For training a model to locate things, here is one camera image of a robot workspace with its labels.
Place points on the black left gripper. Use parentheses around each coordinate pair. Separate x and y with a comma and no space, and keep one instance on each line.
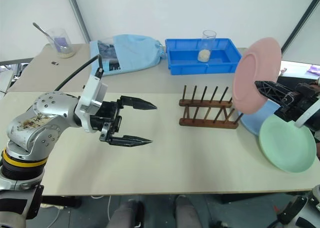
(110,115)

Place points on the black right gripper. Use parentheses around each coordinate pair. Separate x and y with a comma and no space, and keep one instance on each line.
(303,95)

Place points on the pink plate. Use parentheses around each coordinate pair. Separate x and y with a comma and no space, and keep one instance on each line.
(252,72)

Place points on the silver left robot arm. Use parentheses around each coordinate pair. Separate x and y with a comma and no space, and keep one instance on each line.
(30,135)

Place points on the wooden dish rack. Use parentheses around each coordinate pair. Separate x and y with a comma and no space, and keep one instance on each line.
(207,122)

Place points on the blue plate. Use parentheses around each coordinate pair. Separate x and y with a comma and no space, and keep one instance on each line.
(252,124)

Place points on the purple cloth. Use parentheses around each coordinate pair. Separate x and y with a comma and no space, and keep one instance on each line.
(314,69)

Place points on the green plate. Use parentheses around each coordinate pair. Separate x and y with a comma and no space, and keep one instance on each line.
(287,147)

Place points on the printed booklet in bag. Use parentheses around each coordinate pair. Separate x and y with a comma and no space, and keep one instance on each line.
(110,55)

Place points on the blue plastic bin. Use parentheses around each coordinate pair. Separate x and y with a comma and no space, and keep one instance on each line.
(185,62)

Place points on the narrow glass beaker with grains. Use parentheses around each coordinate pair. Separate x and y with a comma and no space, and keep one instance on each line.
(207,43)

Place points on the dark rounded shape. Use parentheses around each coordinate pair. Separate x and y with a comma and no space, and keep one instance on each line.
(190,211)
(127,214)

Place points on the small black clip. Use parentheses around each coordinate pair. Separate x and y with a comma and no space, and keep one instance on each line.
(55,62)

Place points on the black table base bar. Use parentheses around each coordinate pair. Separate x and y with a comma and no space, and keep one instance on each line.
(62,201)

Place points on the wide glass beaker purple label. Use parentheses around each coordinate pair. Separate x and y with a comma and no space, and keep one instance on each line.
(62,42)

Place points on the metal spoon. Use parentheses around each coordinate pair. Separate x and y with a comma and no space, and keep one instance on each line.
(45,32)

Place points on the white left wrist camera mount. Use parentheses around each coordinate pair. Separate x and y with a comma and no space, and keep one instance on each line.
(93,92)

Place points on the grey metal frame post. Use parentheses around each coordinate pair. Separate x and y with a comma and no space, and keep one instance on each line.
(78,15)
(301,25)

